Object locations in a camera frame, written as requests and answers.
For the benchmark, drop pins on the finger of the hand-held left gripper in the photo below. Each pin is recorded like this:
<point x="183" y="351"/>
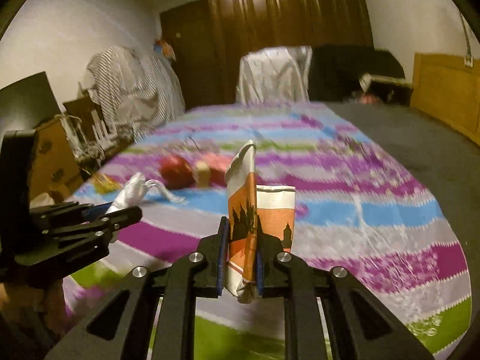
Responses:
<point x="112" y="223"/>
<point x="93" y="212"/>

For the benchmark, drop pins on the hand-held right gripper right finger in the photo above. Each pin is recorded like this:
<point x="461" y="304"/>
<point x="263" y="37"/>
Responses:
<point x="259" y="270"/>

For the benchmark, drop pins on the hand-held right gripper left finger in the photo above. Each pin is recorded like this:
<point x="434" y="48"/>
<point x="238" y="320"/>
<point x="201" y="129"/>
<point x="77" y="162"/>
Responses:
<point x="224" y="255"/>

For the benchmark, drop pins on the white orange printed carton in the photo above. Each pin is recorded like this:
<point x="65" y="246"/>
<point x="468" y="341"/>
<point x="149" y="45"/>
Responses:
<point x="243" y="232"/>

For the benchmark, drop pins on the white plastic bag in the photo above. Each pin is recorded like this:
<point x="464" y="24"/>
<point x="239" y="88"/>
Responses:
<point x="129" y="195"/>

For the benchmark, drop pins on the orange snack wrapper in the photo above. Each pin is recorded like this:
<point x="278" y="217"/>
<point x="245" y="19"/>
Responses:
<point x="105" y="184"/>

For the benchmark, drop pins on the wooden dresser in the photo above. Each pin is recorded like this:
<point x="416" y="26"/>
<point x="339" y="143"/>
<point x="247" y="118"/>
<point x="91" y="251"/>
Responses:
<point x="52" y="157"/>

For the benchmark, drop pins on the black monitor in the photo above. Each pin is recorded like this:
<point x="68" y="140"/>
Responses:
<point x="26" y="101"/>

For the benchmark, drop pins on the white router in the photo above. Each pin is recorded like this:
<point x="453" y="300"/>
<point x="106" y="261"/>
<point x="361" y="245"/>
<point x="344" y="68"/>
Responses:
<point x="99" y="133"/>

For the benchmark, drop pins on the red apple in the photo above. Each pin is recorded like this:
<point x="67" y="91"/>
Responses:
<point x="176" y="170"/>

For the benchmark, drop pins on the small beige cylinder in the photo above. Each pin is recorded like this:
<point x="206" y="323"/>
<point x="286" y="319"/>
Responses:
<point x="202" y="173"/>

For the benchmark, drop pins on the pink packet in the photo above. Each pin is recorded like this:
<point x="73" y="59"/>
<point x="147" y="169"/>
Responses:
<point x="220" y="167"/>

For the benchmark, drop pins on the dark wooden chair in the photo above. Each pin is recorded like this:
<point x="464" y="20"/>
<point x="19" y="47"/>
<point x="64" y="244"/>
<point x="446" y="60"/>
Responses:
<point x="78" y="107"/>

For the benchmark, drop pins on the striped floral bed sheet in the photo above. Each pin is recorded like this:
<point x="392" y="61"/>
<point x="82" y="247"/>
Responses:
<point x="337" y="213"/>

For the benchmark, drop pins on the grey striped cloth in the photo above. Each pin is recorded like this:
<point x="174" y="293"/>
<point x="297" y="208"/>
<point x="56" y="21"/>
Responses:
<point x="127" y="90"/>

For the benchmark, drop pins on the dark wooden door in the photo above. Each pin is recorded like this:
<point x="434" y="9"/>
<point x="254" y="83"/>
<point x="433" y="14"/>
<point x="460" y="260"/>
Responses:
<point x="183" y="63"/>

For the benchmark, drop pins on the colourful hanging bag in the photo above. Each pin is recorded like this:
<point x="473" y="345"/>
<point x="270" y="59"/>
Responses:
<point x="165" y="48"/>

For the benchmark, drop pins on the dark grey bed sheet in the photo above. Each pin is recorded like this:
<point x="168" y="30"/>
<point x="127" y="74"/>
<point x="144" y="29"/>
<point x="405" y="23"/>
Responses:
<point x="412" y="150"/>

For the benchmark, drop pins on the red plastic bag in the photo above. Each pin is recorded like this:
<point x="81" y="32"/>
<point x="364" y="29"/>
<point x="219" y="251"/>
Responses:
<point x="365" y="98"/>

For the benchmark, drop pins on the black cloth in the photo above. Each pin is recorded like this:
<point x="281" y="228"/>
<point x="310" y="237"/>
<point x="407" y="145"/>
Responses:
<point x="345" y="67"/>

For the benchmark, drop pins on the brown wooden wardrobe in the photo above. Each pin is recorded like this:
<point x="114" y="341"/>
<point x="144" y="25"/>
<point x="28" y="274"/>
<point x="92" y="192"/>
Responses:
<point x="285" y="26"/>

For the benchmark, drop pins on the wooden headboard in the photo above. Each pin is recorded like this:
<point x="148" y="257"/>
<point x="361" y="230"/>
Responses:
<point x="446" y="90"/>

